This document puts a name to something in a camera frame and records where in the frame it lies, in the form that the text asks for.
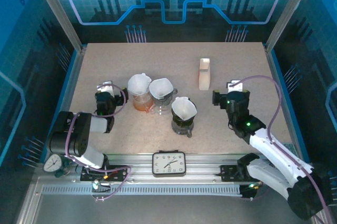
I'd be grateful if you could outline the grey coffee dripper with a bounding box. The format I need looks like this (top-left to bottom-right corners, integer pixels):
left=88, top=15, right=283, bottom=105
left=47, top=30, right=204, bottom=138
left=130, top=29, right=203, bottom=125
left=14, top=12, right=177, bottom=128
left=152, top=88, right=179, bottom=104

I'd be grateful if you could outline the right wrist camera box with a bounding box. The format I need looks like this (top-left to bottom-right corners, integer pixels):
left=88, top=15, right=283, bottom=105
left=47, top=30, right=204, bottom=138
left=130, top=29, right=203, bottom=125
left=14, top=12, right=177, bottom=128
left=226, top=79, right=244, bottom=94

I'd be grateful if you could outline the small round dial timer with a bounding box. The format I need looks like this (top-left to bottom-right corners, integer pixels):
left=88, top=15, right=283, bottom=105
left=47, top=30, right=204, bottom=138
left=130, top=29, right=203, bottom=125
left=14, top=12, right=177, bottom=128
left=43, top=154, right=70, bottom=179

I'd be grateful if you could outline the aluminium mounting rail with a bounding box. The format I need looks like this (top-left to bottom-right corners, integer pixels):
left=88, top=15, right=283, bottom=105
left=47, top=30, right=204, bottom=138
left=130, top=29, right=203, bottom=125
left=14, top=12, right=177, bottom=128
left=68, top=152, right=264, bottom=183

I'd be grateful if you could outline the small LED circuit board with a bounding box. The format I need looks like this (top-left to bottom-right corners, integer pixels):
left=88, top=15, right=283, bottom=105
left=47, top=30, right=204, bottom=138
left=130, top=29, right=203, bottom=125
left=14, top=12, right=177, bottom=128
left=240, top=181, right=264, bottom=200
left=91, top=179, right=112, bottom=192

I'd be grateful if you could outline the black rectangular analogue clock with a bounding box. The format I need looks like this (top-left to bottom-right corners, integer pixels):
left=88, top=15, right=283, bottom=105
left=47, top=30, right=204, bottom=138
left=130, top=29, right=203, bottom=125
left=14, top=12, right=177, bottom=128
left=152, top=150, right=187, bottom=178

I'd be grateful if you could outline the pale coffee filter holder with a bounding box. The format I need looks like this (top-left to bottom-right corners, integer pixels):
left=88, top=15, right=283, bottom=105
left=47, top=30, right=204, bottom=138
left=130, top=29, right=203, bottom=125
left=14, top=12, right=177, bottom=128
left=198, top=57, right=212, bottom=91

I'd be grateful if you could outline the aluminium table side rail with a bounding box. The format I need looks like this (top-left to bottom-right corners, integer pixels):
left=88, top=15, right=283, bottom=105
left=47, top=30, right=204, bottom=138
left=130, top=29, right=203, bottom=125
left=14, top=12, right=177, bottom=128
left=264, top=45, right=303, bottom=156
left=48, top=46, right=87, bottom=154

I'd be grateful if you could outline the white paper coffee filter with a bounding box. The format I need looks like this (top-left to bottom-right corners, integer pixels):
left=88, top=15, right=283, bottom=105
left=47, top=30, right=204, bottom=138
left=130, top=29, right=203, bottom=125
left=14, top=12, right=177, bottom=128
left=148, top=77, right=174, bottom=99
left=171, top=96, right=198, bottom=121
left=127, top=73, right=153, bottom=96

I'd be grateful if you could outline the slotted grey cable duct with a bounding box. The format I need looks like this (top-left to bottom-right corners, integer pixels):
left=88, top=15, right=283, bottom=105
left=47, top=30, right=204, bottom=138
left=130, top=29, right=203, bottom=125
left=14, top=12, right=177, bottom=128
left=41, top=184, right=244, bottom=196

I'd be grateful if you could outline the brushed steel tray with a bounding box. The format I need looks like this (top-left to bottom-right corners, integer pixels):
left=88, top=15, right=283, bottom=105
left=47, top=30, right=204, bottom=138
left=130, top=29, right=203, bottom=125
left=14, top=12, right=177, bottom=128
left=15, top=176, right=329, bottom=224

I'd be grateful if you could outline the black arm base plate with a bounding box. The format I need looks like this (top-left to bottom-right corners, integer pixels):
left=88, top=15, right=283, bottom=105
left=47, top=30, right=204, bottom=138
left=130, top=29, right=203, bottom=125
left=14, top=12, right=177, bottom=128
left=220, top=164, right=253, bottom=182
left=80, top=164, right=129, bottom=182

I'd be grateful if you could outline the aluminium frame post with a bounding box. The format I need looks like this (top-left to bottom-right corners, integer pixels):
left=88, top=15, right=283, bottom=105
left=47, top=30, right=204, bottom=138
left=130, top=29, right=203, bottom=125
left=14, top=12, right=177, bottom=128
left=264, top=0, right=319, bottom=53
left=28, top=0, right=84, bottom=53

